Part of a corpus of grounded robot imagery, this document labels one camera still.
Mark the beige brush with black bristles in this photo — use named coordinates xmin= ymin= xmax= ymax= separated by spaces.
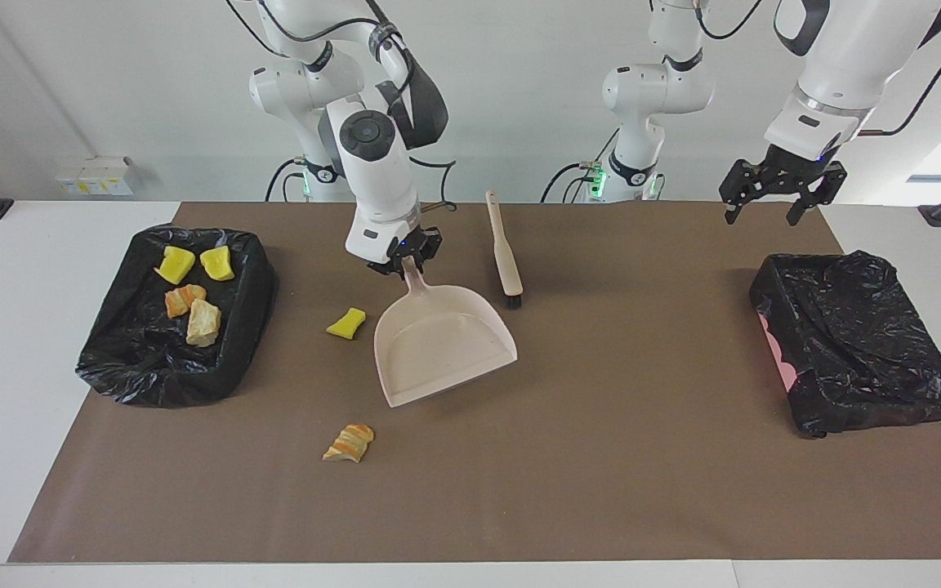
xmin=484 ymin=190 xmax=524 ymax=310

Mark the pale toy food piece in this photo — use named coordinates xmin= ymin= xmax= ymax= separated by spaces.
xmin=185 ymin=298 xmax=222 ymax=348

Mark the white wall socket box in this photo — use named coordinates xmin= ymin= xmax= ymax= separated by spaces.
xmin=56 ymin=157 xmax=133 ymax=197

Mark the small yellow sponge piece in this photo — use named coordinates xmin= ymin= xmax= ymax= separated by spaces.
xmin=325 ymin=307 xmax=368 ymax=340

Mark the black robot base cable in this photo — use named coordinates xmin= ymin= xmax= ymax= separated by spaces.
xmin=540 ymin=161 xmax=612 ymax=203
xmin=265 ymin=157 xmax=308 ymax=203

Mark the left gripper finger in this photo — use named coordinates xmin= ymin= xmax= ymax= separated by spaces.
xmin=787 ymin=162 xmax=849 ymax=227
xmin=719 ymin=158 xmax=770 ymax=225

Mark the black cable along right arm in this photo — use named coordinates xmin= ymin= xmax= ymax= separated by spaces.
xmin=225 ymin=0 xmax=460 ymax=213

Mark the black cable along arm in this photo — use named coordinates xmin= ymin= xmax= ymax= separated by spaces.
xmin=225 ymin=0 xmax=460 ymax=213
xmin=695 ymin=0 xmax=941 ymax=136

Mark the yellow sponge with green layer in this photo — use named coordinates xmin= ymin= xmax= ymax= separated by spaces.
xmin=154 ymin=246 xmax=196 ymax=285

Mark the brown paper table mat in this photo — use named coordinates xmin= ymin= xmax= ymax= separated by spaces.
xmin=9 ymin=202 xmax=941 ymax=564

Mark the yellow sponge chunk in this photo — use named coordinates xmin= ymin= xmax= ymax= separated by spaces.
xmin=199 ymin=246 xmax=236 ymax=282

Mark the striped toy croissant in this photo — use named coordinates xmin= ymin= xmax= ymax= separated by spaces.
xmin=323 ymin=424 xmax=376 ymax=464

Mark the bin lined with black bag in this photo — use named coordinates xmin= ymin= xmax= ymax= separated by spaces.
xmin=74 ymin=225 xmax=280 ymax=409

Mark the beige plastic dustpan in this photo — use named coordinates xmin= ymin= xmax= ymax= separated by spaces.
xmin=373 ymin=256 xmax=519 ymax=408

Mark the pale orange toy pastry piece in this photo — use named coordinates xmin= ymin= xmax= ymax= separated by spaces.
xmin=164 ymin=283 xmax=207 ymax=319

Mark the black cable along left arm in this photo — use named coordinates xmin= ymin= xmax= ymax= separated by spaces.
xmin=695 ymin=0 xmax=941 ymax=136

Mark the pink bin with black bag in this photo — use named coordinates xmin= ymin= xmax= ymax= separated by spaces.
xmin=748 ymin=250 xmax=941 ymax=439

